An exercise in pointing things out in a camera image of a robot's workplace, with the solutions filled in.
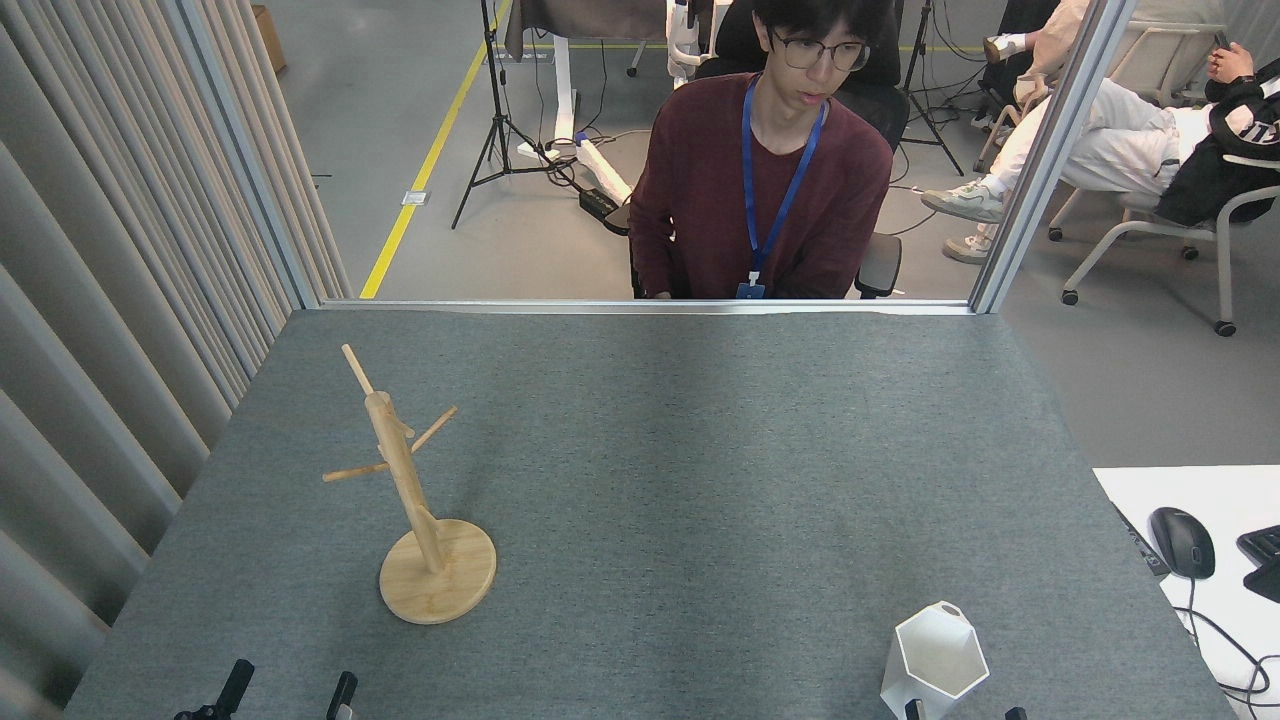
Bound white hexagonal cup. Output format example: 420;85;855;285
880;601;991;720

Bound wooden cup storage rack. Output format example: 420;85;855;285
322;344;498;626

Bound black bar device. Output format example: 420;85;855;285
1113;503;1171;578

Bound black computer mouse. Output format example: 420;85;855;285
1148;507;1217;581

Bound black keyboard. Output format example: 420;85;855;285
1237;524;1280;605

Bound white side table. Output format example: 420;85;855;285
1093;465;1280;720

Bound beige pleated curtain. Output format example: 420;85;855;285
0;0;353;720

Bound black office chair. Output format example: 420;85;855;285
604;0;911;300

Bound grey chair on wheels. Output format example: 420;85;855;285
1047;150;1280;338

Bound person seated at table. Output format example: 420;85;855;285
629;0;894;301

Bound reclining person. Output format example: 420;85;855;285
921;42;1280;266

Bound black tripod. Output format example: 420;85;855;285
452;0;578;231
898;0;966;178

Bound white desk with brown top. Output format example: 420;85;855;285
505;0;673;203

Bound brown cardboard box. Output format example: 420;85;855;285
250;5;289;77

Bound black-framed glasses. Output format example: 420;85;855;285
768;30;873;74

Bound person with crossed legs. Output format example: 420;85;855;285
983;0;1093;107

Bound pale chair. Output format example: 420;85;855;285
1100;20;1233;109

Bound white wheeled stand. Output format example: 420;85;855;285
628;0;736;91

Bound black mouse cable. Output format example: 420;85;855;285
1170;578;1280;707

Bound blue lanyard with badge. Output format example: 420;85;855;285
737;75;829;300

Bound silver post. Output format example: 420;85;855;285
970;0;1141;315

